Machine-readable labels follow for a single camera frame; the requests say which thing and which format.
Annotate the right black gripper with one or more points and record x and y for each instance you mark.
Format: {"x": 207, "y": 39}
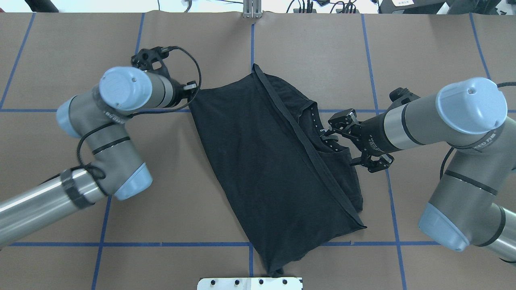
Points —
{"x": 371, "y": 138}

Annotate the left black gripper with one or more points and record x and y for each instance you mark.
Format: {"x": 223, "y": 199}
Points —
{"x": 179, "y": 93}

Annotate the black graphic t-shirt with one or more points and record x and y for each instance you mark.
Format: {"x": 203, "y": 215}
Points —
{"x": 290, "y": 189}

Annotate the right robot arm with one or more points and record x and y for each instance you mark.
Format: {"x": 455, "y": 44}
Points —
{"x": 471, "y": 117}

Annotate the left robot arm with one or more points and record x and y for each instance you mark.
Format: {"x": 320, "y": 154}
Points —
{"x": 108, "y": 161}

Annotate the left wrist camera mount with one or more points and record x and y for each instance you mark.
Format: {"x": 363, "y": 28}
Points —
{"x": 151, "y": 60}

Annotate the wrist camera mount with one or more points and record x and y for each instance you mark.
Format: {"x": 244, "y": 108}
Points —
{"x": 400, "y": 97}
{"x": 151, "y": 60}

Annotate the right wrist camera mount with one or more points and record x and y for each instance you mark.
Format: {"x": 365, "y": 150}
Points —
{"x": 400, "y": 97}

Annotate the aluminium frame post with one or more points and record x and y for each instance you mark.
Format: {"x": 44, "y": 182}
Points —
{"x": 252, "y": 9}

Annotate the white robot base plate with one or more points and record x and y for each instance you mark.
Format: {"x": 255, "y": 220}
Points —
{"x": 250, "y": 283}

